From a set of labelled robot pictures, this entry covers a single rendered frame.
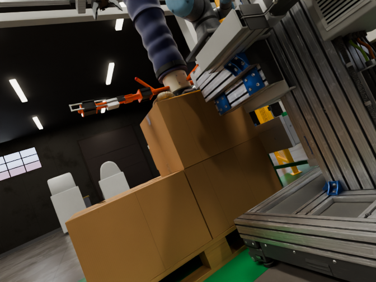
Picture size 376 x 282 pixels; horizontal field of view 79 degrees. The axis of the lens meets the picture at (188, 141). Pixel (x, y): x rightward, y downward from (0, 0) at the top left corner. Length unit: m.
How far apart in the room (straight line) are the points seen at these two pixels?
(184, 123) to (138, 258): 0.71
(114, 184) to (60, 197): 1.48
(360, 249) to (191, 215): 0.74
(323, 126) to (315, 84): 0.17
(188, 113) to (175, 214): 0.56
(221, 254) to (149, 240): 0.41
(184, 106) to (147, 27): 0.63
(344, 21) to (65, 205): 7.12
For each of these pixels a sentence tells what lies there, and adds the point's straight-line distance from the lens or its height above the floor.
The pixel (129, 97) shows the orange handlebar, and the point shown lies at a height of 1.07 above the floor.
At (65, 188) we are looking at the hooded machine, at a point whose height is 1.20.
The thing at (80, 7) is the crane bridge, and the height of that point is 2.95.
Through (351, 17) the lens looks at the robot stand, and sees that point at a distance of 0.90.
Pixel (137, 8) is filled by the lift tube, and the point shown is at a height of 1.64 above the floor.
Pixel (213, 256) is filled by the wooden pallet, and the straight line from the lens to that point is 1.34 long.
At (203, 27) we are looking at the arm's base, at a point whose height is 1.10.
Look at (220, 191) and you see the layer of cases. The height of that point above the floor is 0.35.
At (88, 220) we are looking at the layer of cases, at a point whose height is 0.51.
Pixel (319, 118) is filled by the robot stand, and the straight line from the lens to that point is 1.04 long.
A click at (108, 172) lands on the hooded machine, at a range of 6.95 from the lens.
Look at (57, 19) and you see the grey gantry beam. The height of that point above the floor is 3.10.
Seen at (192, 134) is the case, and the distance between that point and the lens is 1.31.
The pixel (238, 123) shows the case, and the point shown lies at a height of 0.67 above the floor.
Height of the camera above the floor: 0.58
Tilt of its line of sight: 4 degrees up
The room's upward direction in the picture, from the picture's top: 23 degrees counter-clockwise
